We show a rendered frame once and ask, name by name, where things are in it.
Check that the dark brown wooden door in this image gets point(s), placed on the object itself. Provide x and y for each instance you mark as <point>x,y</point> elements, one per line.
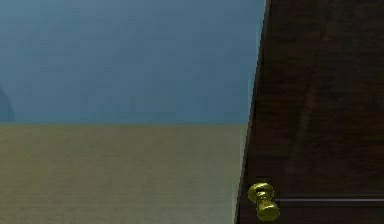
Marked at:
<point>320,100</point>

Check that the brass door knob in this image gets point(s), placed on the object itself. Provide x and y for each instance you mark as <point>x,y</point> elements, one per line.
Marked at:
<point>264,201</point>

